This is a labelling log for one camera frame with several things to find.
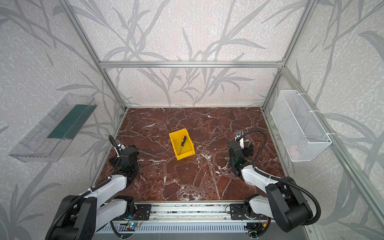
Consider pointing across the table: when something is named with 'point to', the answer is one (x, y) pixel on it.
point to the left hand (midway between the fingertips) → (124, 144)
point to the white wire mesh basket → (301, 134)
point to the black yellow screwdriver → (183, 142)
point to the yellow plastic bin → (187, 149)
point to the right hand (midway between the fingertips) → (243, 137)
